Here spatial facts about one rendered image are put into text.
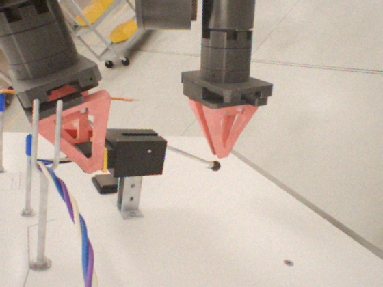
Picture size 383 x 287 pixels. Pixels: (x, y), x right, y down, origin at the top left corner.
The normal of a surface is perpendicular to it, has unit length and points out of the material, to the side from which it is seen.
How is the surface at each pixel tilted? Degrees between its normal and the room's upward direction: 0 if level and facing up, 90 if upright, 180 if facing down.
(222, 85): 40
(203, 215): 50
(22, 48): 81
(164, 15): 93
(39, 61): 87
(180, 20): 103
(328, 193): 0
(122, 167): 93
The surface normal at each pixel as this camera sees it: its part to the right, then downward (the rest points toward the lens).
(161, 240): 0.17, -0.94
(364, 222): -0.57, -0.62
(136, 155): 0.49, 0.34
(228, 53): -0.05, 0.38
